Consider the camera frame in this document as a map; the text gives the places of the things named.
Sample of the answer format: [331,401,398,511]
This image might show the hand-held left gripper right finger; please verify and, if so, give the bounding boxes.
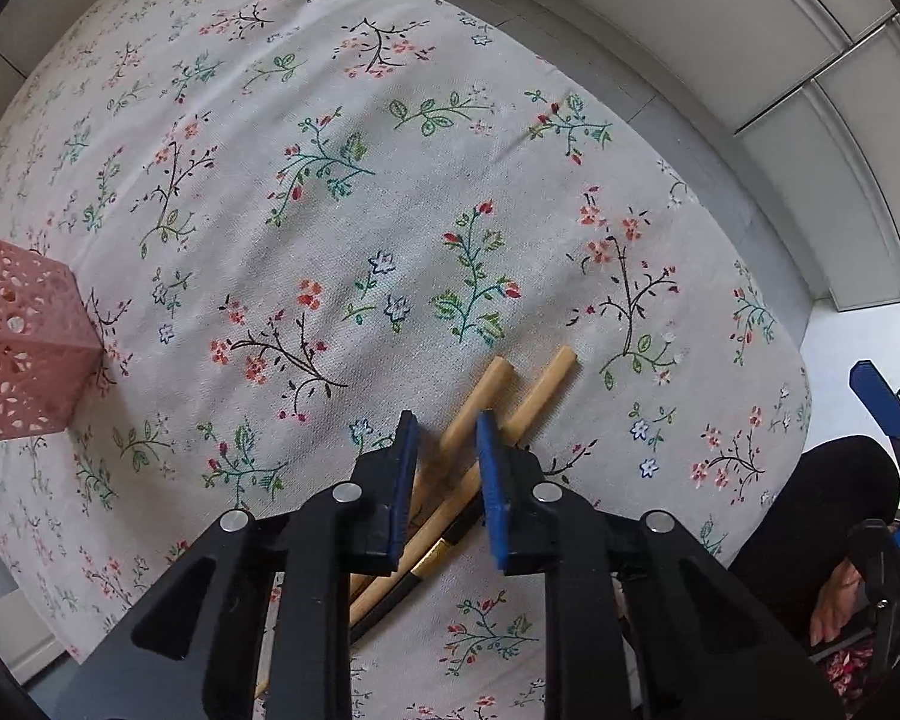
[476,409,845,720]

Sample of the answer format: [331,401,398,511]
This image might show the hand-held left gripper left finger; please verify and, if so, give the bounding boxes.
[52,411,421,720]

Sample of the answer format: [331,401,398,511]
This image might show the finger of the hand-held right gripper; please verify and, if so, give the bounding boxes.
[849,360,900,481]

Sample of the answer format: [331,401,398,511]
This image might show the black-ended wooden chopstick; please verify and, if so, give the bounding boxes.
[349,517,472,642]

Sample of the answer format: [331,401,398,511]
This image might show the pink perforated basket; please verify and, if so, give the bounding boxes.
[0,229,104,445]

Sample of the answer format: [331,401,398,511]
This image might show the person's right hand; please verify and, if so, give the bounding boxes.
[808,559,871,647]

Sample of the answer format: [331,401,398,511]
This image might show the red floral cloth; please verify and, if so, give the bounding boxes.
[814,637,882,706]

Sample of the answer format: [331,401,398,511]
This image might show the person's black trousers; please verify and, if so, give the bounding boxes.
[727,435,900,646]

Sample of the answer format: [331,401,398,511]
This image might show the white kitchen cabinet unit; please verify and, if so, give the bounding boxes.
[495,0,900,312]

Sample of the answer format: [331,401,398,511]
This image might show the floral tablecloth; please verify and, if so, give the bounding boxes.
[0,0,812,720]

